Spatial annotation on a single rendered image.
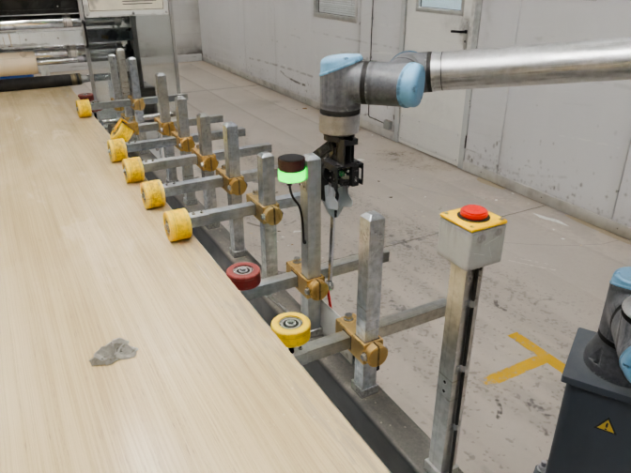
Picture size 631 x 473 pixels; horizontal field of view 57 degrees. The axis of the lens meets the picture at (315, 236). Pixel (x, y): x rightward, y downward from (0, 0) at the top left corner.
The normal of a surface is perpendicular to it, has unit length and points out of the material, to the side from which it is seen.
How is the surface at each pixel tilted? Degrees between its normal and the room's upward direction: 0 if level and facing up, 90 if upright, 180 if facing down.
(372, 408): 0
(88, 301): 0
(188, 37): 90
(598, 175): 90
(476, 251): 90
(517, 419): 0
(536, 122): 90
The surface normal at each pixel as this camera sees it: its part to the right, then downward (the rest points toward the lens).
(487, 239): 0.48, 0.38
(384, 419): 0.00, -0.90
